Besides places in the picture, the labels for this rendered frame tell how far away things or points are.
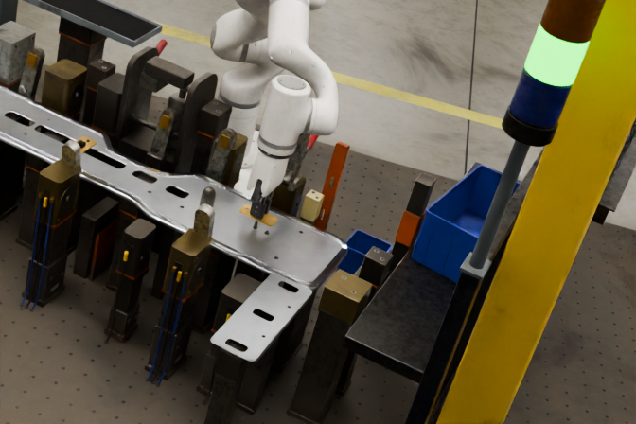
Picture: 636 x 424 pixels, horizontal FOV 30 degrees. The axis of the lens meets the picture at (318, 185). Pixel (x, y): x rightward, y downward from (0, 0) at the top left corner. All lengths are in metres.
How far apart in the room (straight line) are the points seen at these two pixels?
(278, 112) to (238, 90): 0.78
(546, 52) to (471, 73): 4.62
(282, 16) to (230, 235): 0.49
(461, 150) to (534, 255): 3.59
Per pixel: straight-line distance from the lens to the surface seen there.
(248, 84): 3.23
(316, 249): 2.65
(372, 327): 2.43
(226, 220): 2.67
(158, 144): 2.86
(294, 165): 2.73
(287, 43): 2.55
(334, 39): 6.09
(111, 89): 2.92
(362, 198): 3.46
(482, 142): 5.53
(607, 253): 3.63
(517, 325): 1.90
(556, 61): 1.55
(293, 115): 2.47
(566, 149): 1.74
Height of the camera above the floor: 2.49
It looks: 31 degrees down
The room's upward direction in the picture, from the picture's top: 16 degrees clockwise
